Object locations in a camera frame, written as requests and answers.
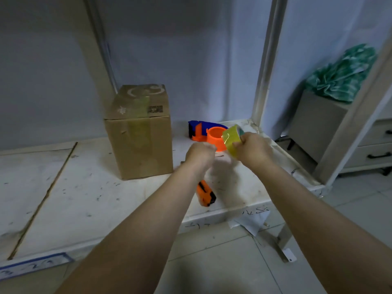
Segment green patterned cloth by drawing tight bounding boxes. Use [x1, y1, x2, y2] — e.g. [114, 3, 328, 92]
[305, 43, 378, 103]

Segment person's left forearm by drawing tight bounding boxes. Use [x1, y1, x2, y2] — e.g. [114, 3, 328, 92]
[55, 164, 209, 294]

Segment orange utility knife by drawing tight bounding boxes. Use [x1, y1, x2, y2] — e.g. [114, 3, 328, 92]
[196, 180, 217, 207]

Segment white table leg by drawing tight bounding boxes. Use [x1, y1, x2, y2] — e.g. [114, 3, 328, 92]
[276, 223, 297, 263]

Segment person's left hand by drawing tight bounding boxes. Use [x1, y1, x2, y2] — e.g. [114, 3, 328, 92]
[185, 142, 217, 174]

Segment taped brown cardboard box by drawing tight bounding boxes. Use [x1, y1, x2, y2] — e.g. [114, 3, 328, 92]
[104, 84, 174, 180]

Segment beige slanted frame post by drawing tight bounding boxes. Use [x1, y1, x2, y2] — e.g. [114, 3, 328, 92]
[70, 0, 118, 104]

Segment yellowish packing tape roll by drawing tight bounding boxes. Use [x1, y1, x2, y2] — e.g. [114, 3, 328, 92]
[221, 124, 245, 158]

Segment grey drawer cabinet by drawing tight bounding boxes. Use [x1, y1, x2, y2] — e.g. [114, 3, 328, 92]
[288, 90, 392, 176]

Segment white metal frame post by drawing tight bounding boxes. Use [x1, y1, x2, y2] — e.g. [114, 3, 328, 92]
[251, 0, 289, 127]

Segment white paper sheet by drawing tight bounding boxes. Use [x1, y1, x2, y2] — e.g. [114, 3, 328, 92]
[228, 209, 271, 237]

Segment blue-edged label strip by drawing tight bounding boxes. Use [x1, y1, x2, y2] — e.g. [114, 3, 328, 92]
[0, 252, 74, 280]

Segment person's right forearm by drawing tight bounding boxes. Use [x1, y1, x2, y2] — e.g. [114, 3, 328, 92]
[251, 160, 392, 294]

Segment orange and blue tape dispenser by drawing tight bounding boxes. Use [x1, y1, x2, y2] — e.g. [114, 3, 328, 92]
[188, 120, 229, 152]

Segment person's right hand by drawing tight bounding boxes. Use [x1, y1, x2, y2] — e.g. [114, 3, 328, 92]
[232, 132, 274, 171]

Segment slanted white frame post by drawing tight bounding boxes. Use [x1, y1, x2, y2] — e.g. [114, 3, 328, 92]
[312, 33, 392, 185]

